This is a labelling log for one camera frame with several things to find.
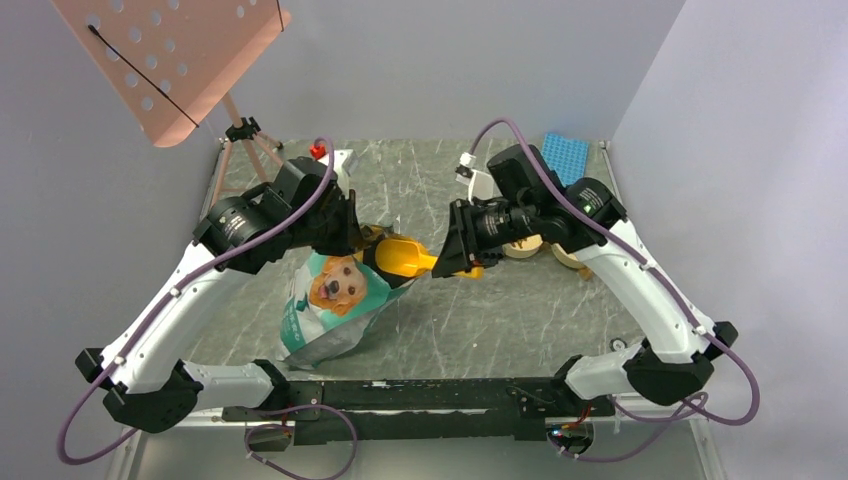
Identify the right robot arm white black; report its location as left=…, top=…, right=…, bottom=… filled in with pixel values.
left=432, top=145, right=738, bottom=416

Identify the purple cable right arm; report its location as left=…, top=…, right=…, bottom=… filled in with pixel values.
left=468, top=117, right=762, bottom=427

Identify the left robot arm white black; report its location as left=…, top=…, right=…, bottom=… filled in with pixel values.
left=76, top=156, right=362, bottom=433

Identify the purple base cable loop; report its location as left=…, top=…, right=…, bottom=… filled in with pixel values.
left=243, top=405, right=359, bottom=480

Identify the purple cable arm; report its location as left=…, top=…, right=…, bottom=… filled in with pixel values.
left=56, top=136, right=337, bottom=466
left=468, top=117, right=762, bottom=427

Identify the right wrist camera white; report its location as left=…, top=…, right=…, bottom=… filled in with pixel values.
left=455, top=152, right=495, bottom=202

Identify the green dog food bag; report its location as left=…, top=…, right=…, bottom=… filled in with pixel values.
left=276, top=225, right=415, bottom=370

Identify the blue perforated tray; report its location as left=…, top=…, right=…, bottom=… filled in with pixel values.
left=541, top=133, right=590, bottom=185

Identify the cream pet bowl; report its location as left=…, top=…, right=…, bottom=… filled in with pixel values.
left=502, top=236, right=544, bottom=259
left=551, top=244, right=594, bottom=281

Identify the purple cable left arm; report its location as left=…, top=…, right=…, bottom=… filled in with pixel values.
left=56, top=136, right=337, bottom=466

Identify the cream pet bowl right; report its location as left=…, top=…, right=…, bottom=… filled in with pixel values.
left=551, top=244, right=594, bottom=281

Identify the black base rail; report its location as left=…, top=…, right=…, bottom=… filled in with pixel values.
left=221, top=376, right=617, bottom=446

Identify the cream pet bowl left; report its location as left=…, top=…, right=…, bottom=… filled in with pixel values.
left=502, top=236, right=544, bottom=259

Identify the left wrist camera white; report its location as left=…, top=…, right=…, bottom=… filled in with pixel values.
left=309, top=144, right=360, bottom=193

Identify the pink perforated music stand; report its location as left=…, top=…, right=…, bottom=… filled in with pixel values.
left=53, top=0, right=291, bottom=181

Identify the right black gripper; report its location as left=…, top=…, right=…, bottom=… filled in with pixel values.
left=433, top=196, right=537, bottom=276

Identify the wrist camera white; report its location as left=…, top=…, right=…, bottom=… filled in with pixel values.
left=309, top=144, right=360, bottom=193
left=455, top=152, right=495, bottom=202

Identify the orange plastic scoop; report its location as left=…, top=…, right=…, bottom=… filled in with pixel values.
left=352, top=235, right=484, bottom=279

